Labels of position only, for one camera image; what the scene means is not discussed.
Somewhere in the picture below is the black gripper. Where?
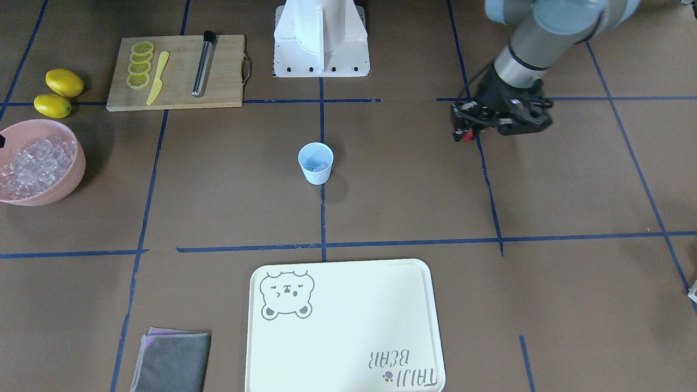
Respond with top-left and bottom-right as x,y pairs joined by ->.
450,63 -> 554,142

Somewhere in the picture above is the red strawberry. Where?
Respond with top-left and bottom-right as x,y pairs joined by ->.
460,128 -> 476,143

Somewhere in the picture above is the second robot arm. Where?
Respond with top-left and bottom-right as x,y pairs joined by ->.
107,1 -> 639,142

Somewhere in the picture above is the clear ice cubes pile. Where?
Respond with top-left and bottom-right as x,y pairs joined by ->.
1,133 -> 77,200

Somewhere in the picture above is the light blue paper cup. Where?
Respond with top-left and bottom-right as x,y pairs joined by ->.
298,142 -> 334,185

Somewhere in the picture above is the pink bowl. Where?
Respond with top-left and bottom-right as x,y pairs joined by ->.
1,119 -> 85,206

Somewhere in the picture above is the whole yellow lemon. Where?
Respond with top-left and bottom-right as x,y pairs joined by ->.
33,94 -> 72,119
45,69 -> 84,99

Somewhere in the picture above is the lemon slice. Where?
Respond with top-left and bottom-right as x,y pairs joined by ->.
125,73 -> 150,90
129,52 -> 154,65
127,61 -> 152,75
130,41 -> 155,56

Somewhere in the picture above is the yellow plastic knife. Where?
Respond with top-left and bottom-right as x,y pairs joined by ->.
146,51 -> 170,105

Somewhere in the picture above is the cream bear serving tray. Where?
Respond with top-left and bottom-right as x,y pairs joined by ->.
244,258 -> 447,391

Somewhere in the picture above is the steel cylindrical rod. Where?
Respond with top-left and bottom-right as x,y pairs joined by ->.
191,30 -> 217,97

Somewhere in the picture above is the wooden cutting board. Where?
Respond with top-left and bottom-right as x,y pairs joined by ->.
106,35 -> 250,112

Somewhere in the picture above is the folded grey cloth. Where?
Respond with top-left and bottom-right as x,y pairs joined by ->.
130,327 -> 212,391

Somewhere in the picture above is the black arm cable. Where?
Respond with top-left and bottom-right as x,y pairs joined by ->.
455,63 -> 493,104

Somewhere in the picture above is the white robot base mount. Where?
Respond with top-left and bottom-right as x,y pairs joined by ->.
272,1 -> 370,78

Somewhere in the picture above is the white wire rack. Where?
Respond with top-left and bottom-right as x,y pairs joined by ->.
687,281 -> 697,304

